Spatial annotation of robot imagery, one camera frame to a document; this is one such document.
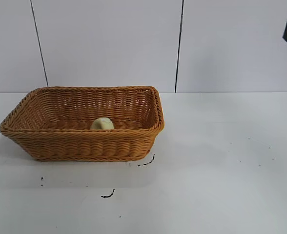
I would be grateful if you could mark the pale yellow egg yolk pastry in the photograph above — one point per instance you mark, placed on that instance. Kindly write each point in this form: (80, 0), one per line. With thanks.
(103, 124)

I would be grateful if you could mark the brown woven wicker basket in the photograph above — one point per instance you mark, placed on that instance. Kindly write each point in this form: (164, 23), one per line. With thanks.
(85, 143)

